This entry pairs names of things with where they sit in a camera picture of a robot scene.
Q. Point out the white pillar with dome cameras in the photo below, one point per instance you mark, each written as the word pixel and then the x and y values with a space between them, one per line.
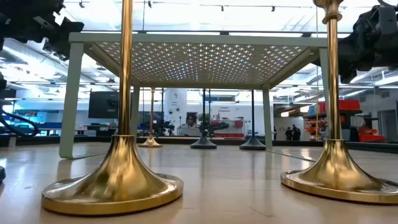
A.
pixel 175 99

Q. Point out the black background robot arm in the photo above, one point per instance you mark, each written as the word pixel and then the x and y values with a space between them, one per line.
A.
pixel 217 126
pixel 163 126

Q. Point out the green potted plant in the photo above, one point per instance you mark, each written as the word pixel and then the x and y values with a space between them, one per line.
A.
pixel 207 117

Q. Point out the person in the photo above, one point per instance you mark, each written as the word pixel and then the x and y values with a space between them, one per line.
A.
pixel 191 120
pixel 296 133
pixel 288 134

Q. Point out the pale green perforated metal stand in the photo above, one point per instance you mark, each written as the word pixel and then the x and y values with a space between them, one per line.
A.
pixel 199 39

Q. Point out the gold candlestick holder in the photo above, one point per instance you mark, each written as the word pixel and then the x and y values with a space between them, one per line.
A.
pixel 150 143
pixel 125 93
pixel 334 93

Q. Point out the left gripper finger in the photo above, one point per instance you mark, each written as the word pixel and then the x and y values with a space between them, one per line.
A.
pixel 62 37

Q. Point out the black computer monitor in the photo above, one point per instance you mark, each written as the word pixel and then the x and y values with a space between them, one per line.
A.
pixel 102 104

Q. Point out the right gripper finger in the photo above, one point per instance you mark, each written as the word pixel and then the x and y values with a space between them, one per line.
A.
pixel 342 70

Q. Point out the red storage bin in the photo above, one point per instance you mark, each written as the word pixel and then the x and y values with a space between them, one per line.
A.
pixel 349 105
pixel 371 138

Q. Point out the black candlestick holder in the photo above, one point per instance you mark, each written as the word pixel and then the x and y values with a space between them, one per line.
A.
pixel 203 144
pixel 252 145

